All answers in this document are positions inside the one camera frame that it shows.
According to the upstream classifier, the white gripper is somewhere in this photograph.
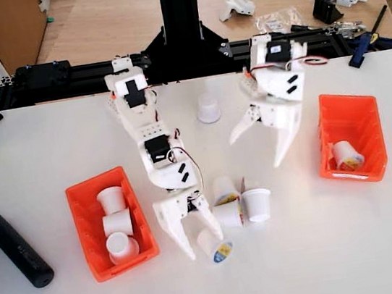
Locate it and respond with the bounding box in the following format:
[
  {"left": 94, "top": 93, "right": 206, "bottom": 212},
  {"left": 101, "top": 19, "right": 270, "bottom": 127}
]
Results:
[
  {"left": 150, "top": 187, "right": 227, "bottom": 266},
  {"left": 225, "top": 96, "right": 312, "bottom": 175}
]

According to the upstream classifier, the blue lid coffee pod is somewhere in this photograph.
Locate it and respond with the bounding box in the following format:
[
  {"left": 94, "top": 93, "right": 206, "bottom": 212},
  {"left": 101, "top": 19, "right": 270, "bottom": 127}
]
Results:
[
  {"left": 95, "top": 185, "right": 128, "bottom": 216},
  {"left": 195, "top": 224, "right": 237, "bottom": 268}
]

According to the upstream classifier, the red lid coffee pod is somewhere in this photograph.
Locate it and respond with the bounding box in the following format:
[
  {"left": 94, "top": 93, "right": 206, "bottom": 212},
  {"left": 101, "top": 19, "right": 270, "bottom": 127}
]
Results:
[
  {"left": 330, "top": 137, "right": 367, "bottom": 173},
  {"left": 194, "top": 91, "right": 222, "bottom": 125},
  {"left": 101, "top": 207, "right": 135, "bottom": 240}
]

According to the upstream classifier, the orange plastic storage bin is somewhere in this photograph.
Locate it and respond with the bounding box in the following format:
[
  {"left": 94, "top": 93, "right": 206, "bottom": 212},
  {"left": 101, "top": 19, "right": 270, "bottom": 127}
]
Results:
[{"left": 63, "top": 162, "right": 163, "bottom": 286}]

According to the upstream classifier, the orange bin with white label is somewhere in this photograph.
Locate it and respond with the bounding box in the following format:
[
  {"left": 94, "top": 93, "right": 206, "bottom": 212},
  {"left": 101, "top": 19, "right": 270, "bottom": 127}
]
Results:
[{"left": 308, "top": 86, "right": 392, "bottom": 190}]

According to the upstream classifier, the clear bag of screws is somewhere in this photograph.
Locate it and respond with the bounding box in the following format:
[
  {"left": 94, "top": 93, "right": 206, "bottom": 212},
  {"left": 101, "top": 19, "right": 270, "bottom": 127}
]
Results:
[{"left": 252, "top": 6, "right": 307, "bottom": 36}]

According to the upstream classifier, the blue bar clamp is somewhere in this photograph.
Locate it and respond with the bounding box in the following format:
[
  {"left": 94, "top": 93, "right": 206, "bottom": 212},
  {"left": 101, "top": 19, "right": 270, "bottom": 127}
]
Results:
[{"left": 340, "top": 3, "right": 392, "bottom": 70}]

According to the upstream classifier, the white printed robot part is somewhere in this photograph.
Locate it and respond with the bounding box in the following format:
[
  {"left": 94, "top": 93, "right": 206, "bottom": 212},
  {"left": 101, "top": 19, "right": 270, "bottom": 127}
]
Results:
[{"left": 216, "top": 0, "right": 258, "bottom": 23}]

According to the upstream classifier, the small clear parts bag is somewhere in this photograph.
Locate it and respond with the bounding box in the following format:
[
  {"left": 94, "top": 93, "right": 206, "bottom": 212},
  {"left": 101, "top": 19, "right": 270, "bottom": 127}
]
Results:
[{"left": 328, "top": 19, "right": 367, "bottom": 43}]

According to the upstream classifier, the black printed part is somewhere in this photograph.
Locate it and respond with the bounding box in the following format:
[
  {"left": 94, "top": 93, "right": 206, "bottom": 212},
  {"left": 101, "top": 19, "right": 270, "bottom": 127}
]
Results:
[{"left": 310, "top": 0, "right": 346, "bottom": 28}]

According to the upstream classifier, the black electric screwdriver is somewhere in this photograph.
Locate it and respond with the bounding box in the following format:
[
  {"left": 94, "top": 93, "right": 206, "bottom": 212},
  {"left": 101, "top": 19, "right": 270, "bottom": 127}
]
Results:
[{"left": 0, "top": 193, "right": 58, "bottom": 294}]

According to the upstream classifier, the wooden table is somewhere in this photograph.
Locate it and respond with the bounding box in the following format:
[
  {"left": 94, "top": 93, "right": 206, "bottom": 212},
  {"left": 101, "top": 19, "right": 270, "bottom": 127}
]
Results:
[{"left": 27, "top": 0, "right": 392, "bottom": 100}]

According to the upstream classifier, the wooden cabinet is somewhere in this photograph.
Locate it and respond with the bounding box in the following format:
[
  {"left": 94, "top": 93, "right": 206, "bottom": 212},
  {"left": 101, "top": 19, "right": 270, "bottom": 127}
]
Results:
[{"left": 0, "top": 0, "right": 56, "bottom": 77}]

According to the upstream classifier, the black handle screwdriver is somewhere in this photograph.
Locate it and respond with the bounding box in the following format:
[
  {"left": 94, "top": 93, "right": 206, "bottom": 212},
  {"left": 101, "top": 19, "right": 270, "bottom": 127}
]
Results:
[{"left": 288, "top": 18, "right": 328, "bottom": 35}]

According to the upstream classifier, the black aluminium frame post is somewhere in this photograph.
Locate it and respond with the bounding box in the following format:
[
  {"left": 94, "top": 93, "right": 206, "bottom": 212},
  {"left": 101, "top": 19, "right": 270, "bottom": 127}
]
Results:
[{"left": 138, "top": 0, "right": 235, "bottom": 87}]

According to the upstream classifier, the black aluminium frame rail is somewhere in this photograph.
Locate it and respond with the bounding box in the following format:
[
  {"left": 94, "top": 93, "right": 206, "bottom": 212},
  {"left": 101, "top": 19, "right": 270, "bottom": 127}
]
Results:
[{"left": 0, "top": 21, "right": 356, "bottom": 111}]

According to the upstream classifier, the black box on frame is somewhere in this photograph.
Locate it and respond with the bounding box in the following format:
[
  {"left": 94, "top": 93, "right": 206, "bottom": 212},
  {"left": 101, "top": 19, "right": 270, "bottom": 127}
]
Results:
[{"left": 11, "top": 58, "right": 75, "bottom": 102}]

